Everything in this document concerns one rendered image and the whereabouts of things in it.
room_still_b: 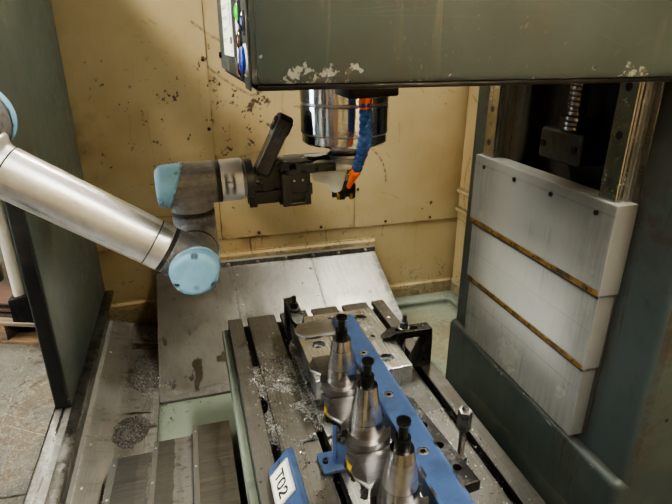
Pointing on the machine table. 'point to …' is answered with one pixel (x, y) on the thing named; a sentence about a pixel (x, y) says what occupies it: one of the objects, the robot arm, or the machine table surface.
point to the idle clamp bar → (449, 451)
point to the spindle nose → (338, 120)
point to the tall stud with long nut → (463, 427)
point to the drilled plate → (399, 365)
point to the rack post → (333, 462)
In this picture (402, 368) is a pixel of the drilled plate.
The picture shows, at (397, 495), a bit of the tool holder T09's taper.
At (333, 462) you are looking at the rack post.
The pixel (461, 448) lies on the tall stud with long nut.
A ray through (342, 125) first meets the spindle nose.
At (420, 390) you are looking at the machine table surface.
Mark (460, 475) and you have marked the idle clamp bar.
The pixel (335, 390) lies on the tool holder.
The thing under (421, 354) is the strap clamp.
